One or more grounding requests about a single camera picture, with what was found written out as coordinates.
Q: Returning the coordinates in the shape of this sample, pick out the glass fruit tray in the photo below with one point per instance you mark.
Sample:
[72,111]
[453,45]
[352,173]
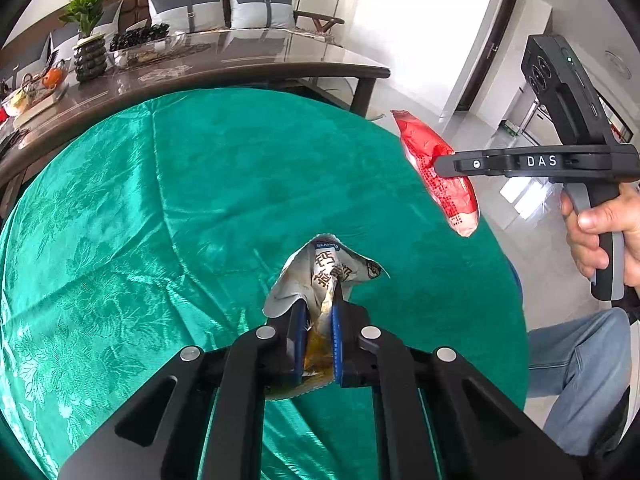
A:
[137,41]

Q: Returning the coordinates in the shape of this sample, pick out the blue jeans leg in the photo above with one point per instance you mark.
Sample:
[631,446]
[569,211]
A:
[585,365]

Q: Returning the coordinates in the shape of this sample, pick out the silver chip bag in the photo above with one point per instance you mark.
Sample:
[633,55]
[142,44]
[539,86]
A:
[321,271]

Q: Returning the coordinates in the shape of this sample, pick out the green tablecloth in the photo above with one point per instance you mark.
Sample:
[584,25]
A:
[167,224]

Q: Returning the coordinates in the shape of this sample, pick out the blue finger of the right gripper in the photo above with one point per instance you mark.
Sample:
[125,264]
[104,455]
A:
[472,164]

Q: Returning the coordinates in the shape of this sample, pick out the right hand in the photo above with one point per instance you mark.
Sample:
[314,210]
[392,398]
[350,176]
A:
[583,230]

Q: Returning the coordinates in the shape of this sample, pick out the brown wooden sofa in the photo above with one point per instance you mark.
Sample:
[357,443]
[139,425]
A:
[31,47]

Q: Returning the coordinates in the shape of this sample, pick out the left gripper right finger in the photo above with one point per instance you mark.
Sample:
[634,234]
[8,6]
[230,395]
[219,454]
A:
[436,416]

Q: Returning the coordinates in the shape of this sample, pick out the grey white cushion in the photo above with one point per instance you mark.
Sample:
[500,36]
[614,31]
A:
[188,15]
[64,39]
[246,14]

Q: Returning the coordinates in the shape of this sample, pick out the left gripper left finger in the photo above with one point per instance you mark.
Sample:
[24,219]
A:
[200,416]

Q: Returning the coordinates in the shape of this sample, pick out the orange fruit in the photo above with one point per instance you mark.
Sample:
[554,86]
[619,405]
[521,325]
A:
[53,78]

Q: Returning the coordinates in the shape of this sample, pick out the potted green plant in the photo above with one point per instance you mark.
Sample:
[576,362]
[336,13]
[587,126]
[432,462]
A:
[90,51]

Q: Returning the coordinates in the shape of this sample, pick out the dark wooden coffee table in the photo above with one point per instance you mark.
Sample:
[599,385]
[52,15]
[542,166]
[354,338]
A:
[272,58]

